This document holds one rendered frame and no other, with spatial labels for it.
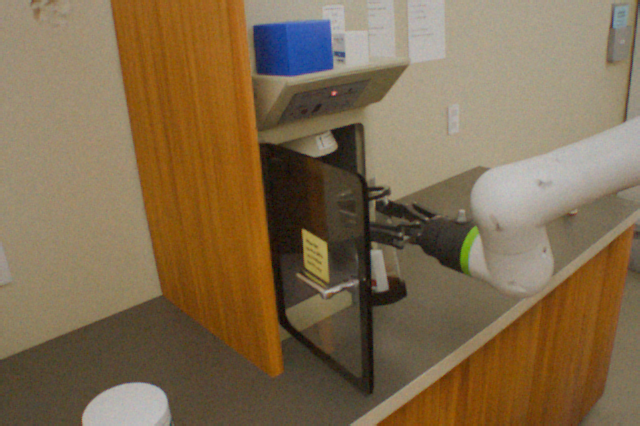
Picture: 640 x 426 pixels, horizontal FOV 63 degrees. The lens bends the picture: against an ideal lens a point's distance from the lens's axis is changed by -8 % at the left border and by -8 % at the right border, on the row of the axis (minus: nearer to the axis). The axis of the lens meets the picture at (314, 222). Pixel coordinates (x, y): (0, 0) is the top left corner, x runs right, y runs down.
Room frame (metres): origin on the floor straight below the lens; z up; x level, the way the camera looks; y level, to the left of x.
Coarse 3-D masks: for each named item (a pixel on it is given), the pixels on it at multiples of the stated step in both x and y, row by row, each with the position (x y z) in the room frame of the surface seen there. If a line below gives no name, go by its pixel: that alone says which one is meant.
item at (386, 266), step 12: (372, 192) 1.09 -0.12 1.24; (372, 204) 1.01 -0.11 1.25; (384, 204) 1.02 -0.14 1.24; (372, 216) 1.00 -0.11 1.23; (384, 216) 1.01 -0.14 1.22; (372, 252) 0.99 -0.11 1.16; (384, 252) 0.99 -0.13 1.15; (396, 252) 1.01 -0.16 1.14; (372, 264) 0.98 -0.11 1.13; (384, 264) 0.98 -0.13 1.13; (396, 264) 1.00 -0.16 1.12; (372, 276) 0.98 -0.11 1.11; (384, 276) 0.98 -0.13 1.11; (396, 276) 0.99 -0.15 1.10; (372, 288) 0.98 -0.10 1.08; (384, 288) 0.97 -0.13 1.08
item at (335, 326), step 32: (288, 160) 0.92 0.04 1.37; (320, 160) 0.84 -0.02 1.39; (288, 192) 0.93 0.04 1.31; (320, 192) 0.84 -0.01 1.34; (352, 192) 0.77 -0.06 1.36; (288, 224) 0.94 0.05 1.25; (320, 224) 0.85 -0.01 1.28; (352, 224) 0.77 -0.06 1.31; (288, 256) 0.95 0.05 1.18; (352, 256) 0.77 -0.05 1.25; (288, 288) 0.96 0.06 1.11; (288, 320) 0.97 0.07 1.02; (320, 320) 0.87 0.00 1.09; (352, 320) 0.78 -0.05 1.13; (320, 352) 0.88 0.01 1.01; (352, 352) 0.79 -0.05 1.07; (352, 384) 0.79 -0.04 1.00
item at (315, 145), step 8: (304, 136) 1.14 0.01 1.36; (312, 136) 1.15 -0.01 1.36; (320, 136) 1.16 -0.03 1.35; (328, 136) 1.17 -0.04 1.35; (280, 144) 1.14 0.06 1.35; (288, 144) 1.13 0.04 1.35; (296, 144) 1.13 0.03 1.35; (304, 144) 1.13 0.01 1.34; (312, 144) 1.14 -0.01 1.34; (320, 144) 1.15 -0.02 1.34; (328, 144) 1.16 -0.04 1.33; (336, 144) 1.20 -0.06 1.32; (304, 152) 1.13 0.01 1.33; (312, 152) 1.13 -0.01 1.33; (320, 152) 1.14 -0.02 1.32; (328, 152) 1.15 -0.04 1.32
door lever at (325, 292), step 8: (304, 272) 0.82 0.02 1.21; (304, 280) 0.81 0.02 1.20; (312, 280) 0.79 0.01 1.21; (344, 280) 0.79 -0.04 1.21; (312, 288) 0.79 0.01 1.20; (320, 288) 0.77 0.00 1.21; (328, 288) 0.76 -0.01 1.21; (336, 288) 0.77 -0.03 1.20; (344, 288) 0.77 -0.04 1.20; (352, 288) 0.77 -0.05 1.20; (320, 296) 0.76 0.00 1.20; (328, 296) 0.75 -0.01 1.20
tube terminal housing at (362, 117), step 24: (264, 0) 1.05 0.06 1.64; (288, 0) 1.09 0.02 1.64; (312, 0) 1.12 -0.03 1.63; (336, 0) 1.16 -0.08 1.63; (360, 0) 1.21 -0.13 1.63; (360, 24) 1.20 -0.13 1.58; (312, 120) 1.11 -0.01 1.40; (336, 120) 1.15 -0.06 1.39; (360, 120) 1.19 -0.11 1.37; (360, 144) 1.23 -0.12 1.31; (360, 168) 1.23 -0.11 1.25; (288, 336) 1.04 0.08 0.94
